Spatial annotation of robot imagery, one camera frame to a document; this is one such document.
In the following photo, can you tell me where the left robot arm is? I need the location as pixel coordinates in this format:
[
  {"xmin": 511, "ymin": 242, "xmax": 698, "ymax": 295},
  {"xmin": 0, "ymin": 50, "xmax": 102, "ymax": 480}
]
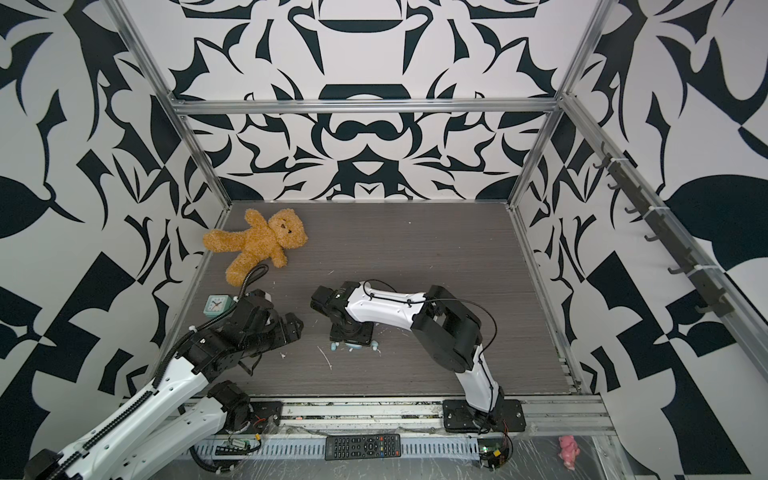
[{"xmin": 24, "ymin": 290, "xmax": 304, "ymax": 479}]

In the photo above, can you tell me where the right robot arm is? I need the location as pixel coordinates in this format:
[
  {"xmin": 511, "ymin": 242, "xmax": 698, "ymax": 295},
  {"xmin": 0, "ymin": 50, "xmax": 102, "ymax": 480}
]
[{"xmin": 311, "ymin": 281, "xmax": 503, "ymax": 416}]

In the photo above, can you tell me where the green alarm clock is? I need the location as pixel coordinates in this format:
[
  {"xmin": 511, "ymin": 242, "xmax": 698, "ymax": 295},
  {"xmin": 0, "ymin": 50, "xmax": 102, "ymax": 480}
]
[{"xmin": 203, "ymin": 294, "xmax": 236, "ymax": 319}]

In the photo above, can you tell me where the brown teddy bear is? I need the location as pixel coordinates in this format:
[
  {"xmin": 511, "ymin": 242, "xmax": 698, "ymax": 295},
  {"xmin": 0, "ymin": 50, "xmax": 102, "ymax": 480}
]
[{"xmin": 202, "ymin": 209, "xmax": 308, "ymax": 287}]

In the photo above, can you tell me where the black remote control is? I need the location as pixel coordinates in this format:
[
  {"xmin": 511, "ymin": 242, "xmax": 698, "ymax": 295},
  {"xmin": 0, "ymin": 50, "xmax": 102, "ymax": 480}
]
[{"xmin": 324, "ymin": 434, "xmax": 403, "ymax": 461}]

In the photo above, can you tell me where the circuit board left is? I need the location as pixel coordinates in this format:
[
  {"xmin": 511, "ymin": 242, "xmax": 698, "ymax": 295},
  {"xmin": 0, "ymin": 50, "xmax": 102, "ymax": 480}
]
[{"xmin": 215, "ymin": 436, "xmax": 262, "ymax": 456}]

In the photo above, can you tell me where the green circuit board right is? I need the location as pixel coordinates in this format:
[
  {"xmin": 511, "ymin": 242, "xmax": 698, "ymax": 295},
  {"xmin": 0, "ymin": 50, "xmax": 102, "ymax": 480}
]
[{"xmin": 479, "ymin": 444, "xmax": 513, "ymax": 471}]

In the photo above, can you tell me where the pink small toy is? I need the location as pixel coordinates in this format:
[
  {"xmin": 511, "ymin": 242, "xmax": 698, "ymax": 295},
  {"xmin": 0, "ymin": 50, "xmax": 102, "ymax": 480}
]
[{"xmin": 558, "ymin": 435, "xmax": 581, "ymax": 471}]

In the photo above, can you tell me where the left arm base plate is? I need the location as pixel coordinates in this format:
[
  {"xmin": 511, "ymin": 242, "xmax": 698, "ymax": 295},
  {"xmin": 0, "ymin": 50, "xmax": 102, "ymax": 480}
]
[{"xmin": 243, "ymin": 401, "xmax": 283, "ymax": 434}]

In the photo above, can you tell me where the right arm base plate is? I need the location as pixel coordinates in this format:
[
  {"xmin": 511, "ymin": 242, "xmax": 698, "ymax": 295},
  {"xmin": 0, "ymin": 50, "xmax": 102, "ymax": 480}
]
[{"xmin": 442, "ymin": 399, "xmax": 527, "ymax": 434}]

